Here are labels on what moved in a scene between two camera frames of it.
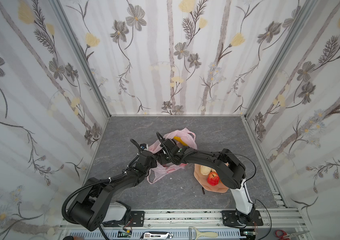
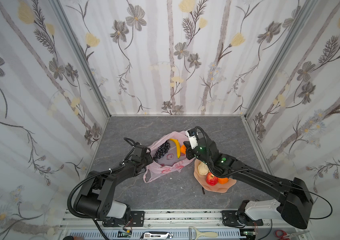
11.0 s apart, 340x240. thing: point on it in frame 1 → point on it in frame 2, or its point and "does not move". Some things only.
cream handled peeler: [207, 234] does not move
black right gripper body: [166, 147] → [190, 151]
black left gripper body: [145, 152] → [147, 154]
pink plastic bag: [183, 137] does not move
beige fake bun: [205, 170] does not move
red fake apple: [213, 178] does not move
